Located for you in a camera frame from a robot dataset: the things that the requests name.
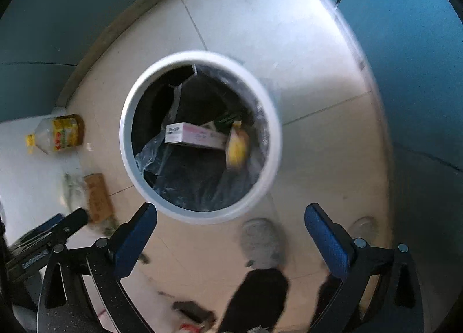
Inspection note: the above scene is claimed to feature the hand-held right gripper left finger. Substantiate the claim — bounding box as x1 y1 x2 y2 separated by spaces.
36 202 158 333

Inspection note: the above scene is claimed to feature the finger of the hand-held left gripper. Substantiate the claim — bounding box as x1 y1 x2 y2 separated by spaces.
16 213 65 247
51 208 89 243

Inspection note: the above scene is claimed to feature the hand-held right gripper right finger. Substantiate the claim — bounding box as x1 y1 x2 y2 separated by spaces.
304 203 425 333

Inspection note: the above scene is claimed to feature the white round trash can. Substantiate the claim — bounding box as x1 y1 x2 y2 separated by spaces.
119 50 283 224

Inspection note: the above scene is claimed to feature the yellow snack packet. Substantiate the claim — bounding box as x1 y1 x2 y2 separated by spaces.
225 121 251 170

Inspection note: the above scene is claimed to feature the crumpled clear wrapper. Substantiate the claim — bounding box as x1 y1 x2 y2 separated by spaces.
60 173 91 211

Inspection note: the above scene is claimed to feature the brown cardboard box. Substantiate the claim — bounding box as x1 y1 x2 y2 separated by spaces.
83 173 115 224

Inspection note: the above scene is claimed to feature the person's left grey shoe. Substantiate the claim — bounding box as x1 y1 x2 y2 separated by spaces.
240 218 287 269

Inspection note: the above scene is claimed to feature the black bin liner bag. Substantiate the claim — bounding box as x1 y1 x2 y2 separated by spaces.
132 64 270 213

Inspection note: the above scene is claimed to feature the oil bottle with yellow label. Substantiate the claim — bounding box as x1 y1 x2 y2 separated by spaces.
25 114 85 155

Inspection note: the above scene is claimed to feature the person's left leg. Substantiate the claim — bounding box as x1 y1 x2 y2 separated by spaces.
217 267 290 333

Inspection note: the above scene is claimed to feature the dark flat wrapper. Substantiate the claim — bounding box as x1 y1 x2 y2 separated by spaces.
172 300 218 323

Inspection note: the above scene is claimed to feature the white cardboard box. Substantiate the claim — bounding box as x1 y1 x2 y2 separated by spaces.
164 122 228 150

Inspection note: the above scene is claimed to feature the green packet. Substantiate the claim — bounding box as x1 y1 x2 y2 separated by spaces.
213 112 241 128

